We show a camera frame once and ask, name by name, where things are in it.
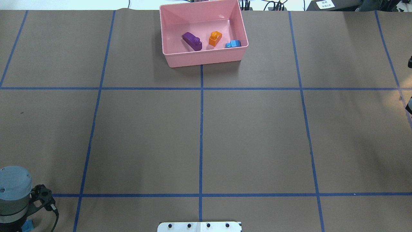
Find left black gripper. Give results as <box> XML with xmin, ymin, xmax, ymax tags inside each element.
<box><xmin>0</xmin><ymin>215</ymin><xmax>27</xmax><ymax>232</ymax></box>

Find long blue toy block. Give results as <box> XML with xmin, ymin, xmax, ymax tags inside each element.
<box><xmin>22</xmin><ymin>220</ymin><xmax>34</xmax><ymax>232</ymax></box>

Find purple toy block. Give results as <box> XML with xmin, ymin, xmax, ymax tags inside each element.
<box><xmin>182</xmin><ymin>32</ymin><xmax>203</xmax><ymax>51</ymax></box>

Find orange toy block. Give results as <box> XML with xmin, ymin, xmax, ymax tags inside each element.
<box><xmin>208</xmin><ymin>31</ymin><xmax>222</xmax><ymax>47</ymax></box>

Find small blue toy block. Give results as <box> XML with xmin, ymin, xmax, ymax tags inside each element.
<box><xmin>225</xmin><ymin>40</ymin><xmax>242</xmax><ymax>48</ymax></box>

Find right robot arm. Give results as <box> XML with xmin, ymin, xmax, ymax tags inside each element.
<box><xmin>405</xmin><ymin>57</ymin><xmax>412</xmax><ymax>115</ymax></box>

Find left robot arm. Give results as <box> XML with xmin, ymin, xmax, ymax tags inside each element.
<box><xmin>0</xmin><ymin>166</ymin><xmax>32</xmax><ymax>232</ymax></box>

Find pink plastic box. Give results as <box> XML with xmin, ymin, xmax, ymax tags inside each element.
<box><xmin>159</xmin><ymin>0</ymin><xmax>249</xmax><ymax>68</ymax></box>

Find brown paper table cover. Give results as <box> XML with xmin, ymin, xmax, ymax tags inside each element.
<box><xmin>1</xmin><ymin>9</ymin><xmax>411</xmax><ymax>232</ymax></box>

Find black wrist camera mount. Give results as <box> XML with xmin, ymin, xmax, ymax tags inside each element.
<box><xmin>26</xmin><ymin>184</ymin><xmax>59</xmax><ymax>216</ymax></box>

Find white camera stand column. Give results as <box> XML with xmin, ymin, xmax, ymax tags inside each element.
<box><xmin>157</xmin><ymin>221</ymin><xmax>242</xmax><ymax>232</ymax></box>

